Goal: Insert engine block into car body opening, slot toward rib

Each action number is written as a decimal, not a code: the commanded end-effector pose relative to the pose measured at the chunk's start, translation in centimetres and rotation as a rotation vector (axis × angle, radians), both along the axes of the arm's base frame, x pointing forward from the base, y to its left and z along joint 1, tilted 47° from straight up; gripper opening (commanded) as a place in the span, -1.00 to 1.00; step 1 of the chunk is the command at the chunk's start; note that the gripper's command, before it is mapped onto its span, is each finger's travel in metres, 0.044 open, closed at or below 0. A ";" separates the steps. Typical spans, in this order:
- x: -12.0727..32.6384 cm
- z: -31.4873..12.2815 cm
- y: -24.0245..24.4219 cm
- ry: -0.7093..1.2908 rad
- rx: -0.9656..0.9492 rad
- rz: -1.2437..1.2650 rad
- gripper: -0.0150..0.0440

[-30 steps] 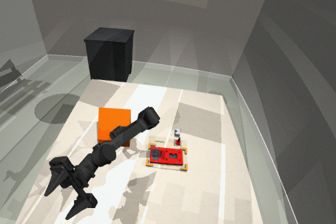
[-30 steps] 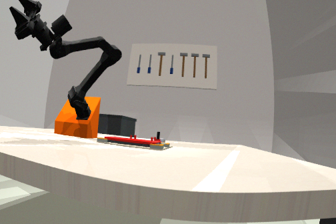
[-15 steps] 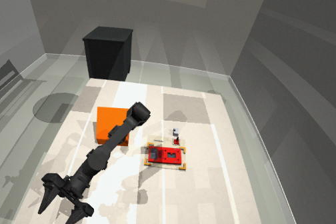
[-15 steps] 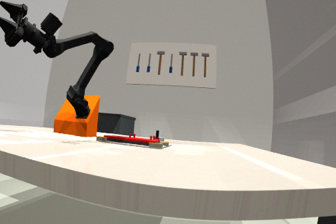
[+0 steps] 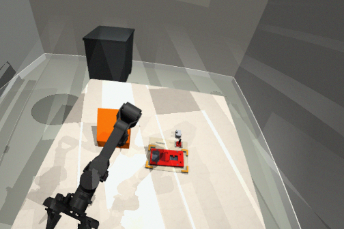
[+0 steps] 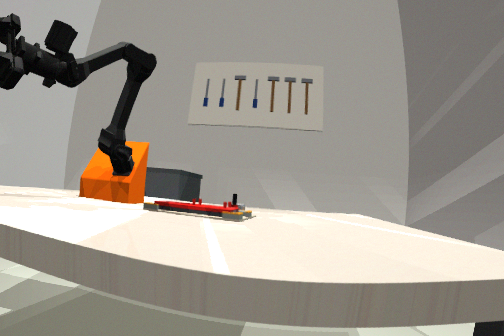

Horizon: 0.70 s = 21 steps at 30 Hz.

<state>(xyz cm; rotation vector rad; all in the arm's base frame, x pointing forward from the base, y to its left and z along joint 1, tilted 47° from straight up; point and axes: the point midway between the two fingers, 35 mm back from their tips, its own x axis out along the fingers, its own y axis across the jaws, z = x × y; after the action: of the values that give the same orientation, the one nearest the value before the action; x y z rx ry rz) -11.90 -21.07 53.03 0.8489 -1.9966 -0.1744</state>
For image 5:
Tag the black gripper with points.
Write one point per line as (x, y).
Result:
(78, 204)

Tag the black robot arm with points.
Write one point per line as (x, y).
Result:
(96, 170)

